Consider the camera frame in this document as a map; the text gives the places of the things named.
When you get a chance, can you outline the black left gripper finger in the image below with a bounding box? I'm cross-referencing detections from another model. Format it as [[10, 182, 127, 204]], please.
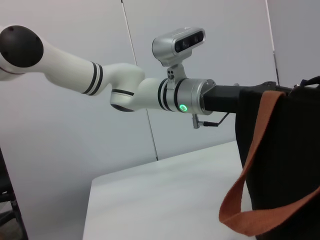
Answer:
[[300, 75, 320, 87]]

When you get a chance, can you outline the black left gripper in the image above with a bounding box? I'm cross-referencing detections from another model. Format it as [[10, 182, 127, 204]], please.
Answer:
[[201, 80, 277, 115]]

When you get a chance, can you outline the silver zipper pull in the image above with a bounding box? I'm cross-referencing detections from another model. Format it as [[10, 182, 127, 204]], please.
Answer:
[[289, 83, 301, 96]]

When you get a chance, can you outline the black bag with brown straps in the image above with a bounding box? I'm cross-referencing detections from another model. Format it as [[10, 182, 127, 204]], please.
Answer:
[[218, 76, 320, 240]]

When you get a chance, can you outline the black metal stand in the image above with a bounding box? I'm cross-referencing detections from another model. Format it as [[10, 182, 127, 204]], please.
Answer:
[[0, 146, 29, 240]]

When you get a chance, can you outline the left gripper cable with connector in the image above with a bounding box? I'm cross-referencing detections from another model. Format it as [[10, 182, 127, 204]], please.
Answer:
[[191, 111, 230, 130]]

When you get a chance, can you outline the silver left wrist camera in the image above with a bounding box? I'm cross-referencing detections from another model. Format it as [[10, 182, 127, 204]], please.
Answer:
[[151, 26, 206, 84]]

